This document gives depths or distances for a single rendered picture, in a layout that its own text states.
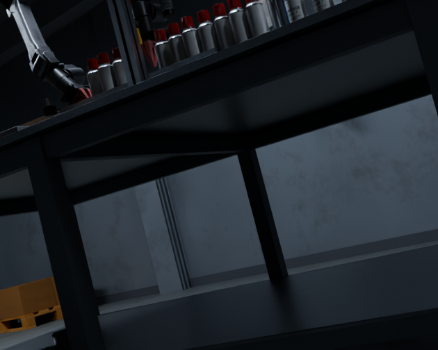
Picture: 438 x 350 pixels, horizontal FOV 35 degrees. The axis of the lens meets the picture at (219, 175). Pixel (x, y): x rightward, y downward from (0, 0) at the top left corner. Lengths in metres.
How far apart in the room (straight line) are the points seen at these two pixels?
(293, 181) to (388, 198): 0.84
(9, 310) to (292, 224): 2.91
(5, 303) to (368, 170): 3.73
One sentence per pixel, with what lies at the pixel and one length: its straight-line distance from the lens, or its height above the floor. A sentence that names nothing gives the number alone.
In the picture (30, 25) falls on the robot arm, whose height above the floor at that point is 1.30.
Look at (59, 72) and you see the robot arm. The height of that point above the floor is 1.08.
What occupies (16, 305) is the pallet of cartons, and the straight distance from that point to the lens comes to 6.86.
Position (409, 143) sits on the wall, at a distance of 5.13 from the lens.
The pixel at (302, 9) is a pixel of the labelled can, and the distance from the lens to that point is 1.87.
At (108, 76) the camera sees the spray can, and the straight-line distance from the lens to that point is 2.14.
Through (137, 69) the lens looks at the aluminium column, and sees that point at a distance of 1.91.
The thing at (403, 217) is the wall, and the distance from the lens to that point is 5.21.
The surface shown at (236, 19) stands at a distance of 1.93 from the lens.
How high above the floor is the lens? 0.48
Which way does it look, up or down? 4 degrees up
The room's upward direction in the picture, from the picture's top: 14 degrees counter-clockwise
